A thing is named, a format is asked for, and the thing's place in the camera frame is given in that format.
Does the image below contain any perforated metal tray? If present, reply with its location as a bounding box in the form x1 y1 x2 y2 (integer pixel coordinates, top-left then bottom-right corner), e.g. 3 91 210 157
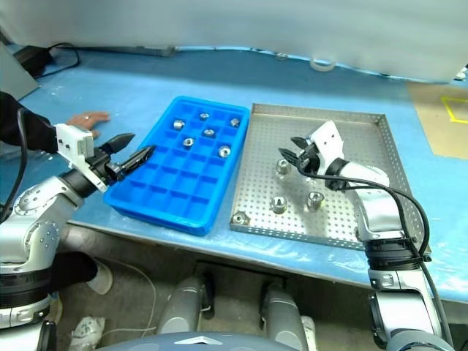
229 102 432 257

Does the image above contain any bare person hand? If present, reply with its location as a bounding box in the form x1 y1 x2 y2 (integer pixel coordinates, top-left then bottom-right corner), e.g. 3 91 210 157
68 111 111 139

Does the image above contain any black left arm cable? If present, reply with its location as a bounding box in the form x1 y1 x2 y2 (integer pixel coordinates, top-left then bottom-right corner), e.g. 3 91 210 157
0 107 30 224

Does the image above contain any plain white shoe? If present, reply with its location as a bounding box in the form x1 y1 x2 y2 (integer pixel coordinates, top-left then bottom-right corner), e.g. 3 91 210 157
87 257 113 295

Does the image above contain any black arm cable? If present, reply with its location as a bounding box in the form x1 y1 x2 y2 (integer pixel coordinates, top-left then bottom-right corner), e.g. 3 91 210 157
296 156 456 351
0 107 30 224

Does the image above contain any grey metal box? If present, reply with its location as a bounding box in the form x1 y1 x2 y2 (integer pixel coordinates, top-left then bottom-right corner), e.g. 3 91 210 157
0 34 40 102

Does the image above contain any black trousered person leg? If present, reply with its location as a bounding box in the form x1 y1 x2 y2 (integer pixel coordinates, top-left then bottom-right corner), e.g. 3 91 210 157
50 252 99 293

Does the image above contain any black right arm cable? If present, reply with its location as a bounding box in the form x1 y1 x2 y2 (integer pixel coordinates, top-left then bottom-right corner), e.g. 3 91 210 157
296 156 456 351

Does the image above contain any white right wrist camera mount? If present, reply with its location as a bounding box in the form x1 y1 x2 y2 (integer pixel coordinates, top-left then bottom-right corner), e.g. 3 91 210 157
309 121 347 176

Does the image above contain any blue compartment tray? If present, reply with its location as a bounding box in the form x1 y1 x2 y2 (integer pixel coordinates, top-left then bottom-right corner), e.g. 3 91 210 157
102 95 252 237

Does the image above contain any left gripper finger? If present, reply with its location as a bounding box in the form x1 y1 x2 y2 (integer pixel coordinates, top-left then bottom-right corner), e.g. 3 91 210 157
104 133 136 156
116 145 157 181

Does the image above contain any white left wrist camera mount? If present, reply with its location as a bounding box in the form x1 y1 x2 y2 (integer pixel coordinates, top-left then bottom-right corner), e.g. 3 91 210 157
54 123 109 194

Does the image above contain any thin white floor cable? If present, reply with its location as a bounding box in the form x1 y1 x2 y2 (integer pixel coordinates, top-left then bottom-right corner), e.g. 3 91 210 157
95 257 158 339

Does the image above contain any grey right robot leg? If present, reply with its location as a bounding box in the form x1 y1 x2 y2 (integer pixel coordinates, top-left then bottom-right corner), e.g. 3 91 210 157
261 283 312 343

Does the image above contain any grey robot torso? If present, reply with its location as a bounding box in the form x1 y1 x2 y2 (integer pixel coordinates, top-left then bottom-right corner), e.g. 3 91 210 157
98 331 293 351

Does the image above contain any grey robot leg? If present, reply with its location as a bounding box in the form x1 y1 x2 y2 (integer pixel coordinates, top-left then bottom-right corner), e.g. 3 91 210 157
159 276 215 336
261 283 312 343

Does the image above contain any white patterned shoe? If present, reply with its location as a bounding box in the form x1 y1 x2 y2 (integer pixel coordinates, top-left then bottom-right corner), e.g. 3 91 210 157
69 316 107 350

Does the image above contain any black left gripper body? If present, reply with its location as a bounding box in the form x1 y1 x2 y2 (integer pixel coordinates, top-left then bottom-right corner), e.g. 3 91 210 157
91 146 125 184

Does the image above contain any brown cardboard sheet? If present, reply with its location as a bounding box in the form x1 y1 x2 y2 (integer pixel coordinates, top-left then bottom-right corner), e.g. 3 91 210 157
406 82 468 160

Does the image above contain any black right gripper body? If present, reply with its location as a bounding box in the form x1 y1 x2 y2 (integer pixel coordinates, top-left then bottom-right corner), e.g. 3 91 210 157
298 140 323 176

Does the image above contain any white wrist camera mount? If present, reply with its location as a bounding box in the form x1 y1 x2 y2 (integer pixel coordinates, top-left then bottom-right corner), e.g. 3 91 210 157
54 123 109 194
309 121 347 176

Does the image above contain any white tape roll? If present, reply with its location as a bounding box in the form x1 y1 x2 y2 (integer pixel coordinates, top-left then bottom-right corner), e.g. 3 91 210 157
309 58 336 72

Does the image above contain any black adapter cable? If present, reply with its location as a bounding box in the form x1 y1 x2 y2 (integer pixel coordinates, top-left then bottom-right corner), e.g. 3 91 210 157
36 42 80 78

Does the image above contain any grey left robot leg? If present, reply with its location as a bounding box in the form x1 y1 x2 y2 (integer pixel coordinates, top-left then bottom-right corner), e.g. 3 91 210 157
159 276 215 336

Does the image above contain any black power adapter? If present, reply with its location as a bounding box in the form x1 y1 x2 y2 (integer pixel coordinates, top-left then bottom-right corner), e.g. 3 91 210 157
13 45 52 78

